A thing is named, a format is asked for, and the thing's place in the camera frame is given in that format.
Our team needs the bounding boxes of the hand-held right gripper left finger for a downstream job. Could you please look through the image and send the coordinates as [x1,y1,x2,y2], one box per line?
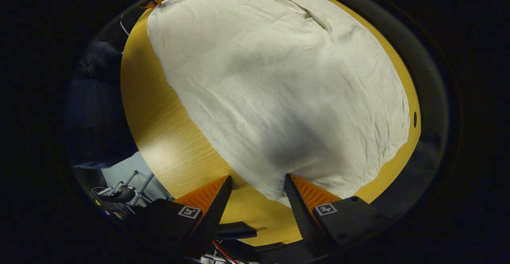
[133,175,233,258]

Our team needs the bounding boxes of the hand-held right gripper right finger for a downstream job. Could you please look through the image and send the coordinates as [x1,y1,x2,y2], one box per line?
[284,173,393,255]

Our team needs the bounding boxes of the person's dark blue trousers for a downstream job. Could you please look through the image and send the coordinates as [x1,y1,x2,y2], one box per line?
[64,41,139,170]

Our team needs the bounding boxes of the white jeans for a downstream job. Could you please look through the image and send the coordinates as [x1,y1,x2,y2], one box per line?
[147,0,411,208]

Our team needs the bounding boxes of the grey metal stand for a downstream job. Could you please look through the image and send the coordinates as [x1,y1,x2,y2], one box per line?
[91,170,170,219]

